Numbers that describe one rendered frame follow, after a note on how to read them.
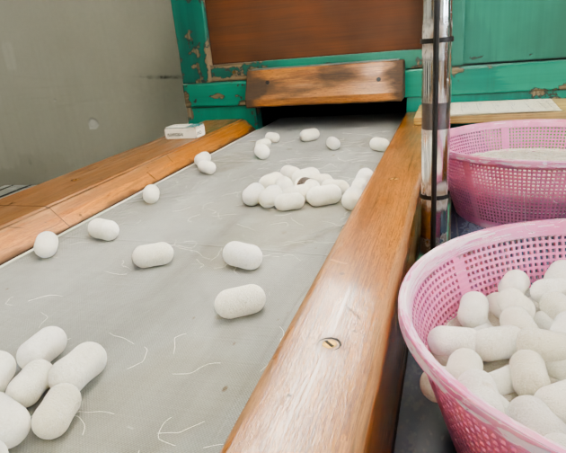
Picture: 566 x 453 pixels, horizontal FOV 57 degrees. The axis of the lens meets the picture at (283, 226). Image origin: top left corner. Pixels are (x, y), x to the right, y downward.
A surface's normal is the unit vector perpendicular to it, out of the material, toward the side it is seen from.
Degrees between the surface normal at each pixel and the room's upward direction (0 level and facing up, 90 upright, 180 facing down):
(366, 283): 0
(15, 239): 45
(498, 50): 90
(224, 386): 0
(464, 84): 90
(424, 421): 0
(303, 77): 67
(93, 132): 90
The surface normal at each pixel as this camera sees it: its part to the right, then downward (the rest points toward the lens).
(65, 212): 0.62, -0.65
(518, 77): -0.29, 0.35
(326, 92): -0.30, -0.06
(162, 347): -0.08, -0.94
